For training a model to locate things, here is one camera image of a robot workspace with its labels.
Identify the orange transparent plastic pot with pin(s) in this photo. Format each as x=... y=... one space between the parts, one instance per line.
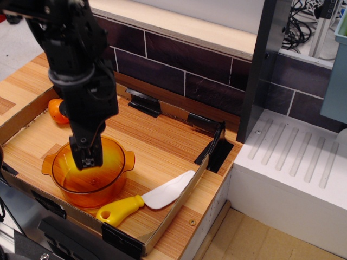
x=90 y=189

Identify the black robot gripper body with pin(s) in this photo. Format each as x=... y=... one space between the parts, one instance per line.
x=90 y=98

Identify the yellow toy banana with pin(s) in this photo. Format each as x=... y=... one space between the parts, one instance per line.
x=108 y=160

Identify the orange toy tomato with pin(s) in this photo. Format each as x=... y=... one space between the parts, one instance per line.
x=56 y=115

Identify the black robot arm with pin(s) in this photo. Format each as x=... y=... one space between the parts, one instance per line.
x=74 y=43

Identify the white drainboard counter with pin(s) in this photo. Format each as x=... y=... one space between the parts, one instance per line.
x=291 y=175

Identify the yellow handled white toy knife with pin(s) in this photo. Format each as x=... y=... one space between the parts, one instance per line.
x=114 y=213

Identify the dark grey vertical panel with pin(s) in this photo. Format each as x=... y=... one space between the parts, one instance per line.
x=269 y=40

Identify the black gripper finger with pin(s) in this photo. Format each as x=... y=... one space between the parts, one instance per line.
x=87 y=157

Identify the teal plastic bin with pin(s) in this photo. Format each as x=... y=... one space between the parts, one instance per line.
x=334 y=103

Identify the black caster wheel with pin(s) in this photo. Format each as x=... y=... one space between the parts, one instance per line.
x=13 y=19

